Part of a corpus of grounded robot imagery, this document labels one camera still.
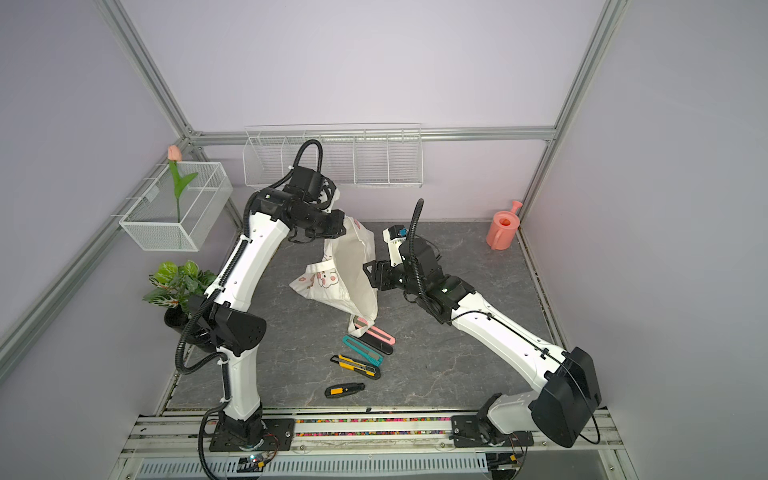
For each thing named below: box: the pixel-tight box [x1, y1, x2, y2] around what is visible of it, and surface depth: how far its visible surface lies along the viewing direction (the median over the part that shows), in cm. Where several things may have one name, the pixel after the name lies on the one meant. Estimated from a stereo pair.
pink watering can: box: [486, 200, 522, 251], surface depth 108 cm
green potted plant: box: [142, 260, 217, 328], surface depth 75 cm
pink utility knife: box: [355, 317, 397, 345], surface depth 91 cm
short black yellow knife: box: [324, 382, 365, 398], surface depth 82 cm
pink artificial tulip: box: [167, 145, 199, 223], surface depth 85 cm
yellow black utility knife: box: [330, 354, 381, 380], surface depth 85 cm
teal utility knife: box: [342, 335, 385, 367], surface depth 88 cm
